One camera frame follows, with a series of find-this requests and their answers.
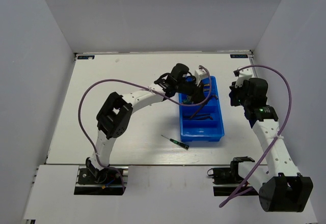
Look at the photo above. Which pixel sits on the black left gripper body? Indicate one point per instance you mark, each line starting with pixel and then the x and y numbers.
pixel 189 88

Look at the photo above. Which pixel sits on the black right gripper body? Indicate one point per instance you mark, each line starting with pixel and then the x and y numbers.
pixel 238 96

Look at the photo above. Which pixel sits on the thick large hex key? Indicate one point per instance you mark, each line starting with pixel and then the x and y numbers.
pixel 201 117

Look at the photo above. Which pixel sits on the slim green precision screwdriver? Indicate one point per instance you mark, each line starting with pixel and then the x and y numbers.
pixel 180 144

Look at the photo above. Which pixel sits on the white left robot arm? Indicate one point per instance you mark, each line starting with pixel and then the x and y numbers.
pixel 114 116

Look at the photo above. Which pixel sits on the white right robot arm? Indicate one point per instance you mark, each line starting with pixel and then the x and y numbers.
pixel 281 188

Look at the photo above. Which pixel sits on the dark logo sticker right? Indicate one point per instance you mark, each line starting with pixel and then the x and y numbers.
pixel 238 56

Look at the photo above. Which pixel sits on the dark logo sticker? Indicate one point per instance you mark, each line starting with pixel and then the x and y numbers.
pixel 238 56
pixel 86 57

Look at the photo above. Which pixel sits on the blue divided plastic bin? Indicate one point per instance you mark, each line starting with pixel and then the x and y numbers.
pixel 203 130

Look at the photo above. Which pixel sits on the dark logo sticker left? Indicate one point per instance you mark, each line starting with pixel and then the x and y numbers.
pixel 86 57

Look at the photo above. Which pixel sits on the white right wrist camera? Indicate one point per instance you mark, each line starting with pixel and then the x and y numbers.
pixel 242 74

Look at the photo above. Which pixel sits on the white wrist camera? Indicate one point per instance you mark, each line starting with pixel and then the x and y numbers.
pixel 200 74
pixel 242 74

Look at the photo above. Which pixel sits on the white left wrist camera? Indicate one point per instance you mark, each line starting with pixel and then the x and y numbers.
pixel 200 74

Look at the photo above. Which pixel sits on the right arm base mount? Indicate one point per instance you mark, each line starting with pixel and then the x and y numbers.
pixel 223 181

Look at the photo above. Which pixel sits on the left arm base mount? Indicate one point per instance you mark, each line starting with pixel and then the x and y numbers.
pixel 107 184

